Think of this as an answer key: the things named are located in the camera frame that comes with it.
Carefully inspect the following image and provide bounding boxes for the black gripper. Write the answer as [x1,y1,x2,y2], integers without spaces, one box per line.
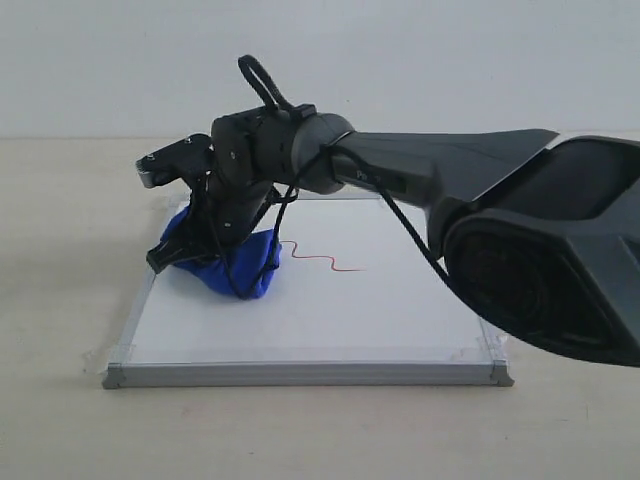
[146,108,300,273]

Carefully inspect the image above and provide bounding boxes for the blue cloth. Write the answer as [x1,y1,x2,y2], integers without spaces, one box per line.
[174,229,282,299]

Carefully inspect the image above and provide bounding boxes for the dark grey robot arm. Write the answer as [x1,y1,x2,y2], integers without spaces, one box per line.
[136,105,639,367]

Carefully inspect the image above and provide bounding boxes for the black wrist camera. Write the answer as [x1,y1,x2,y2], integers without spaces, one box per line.
[135,133,214,189]

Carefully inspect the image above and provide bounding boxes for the black cable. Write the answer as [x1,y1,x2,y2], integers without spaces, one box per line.
[199,54,451,301]

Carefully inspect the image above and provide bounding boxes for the white whiteboard with aluminium frame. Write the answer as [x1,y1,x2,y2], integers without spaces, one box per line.
[103,192,512,389]

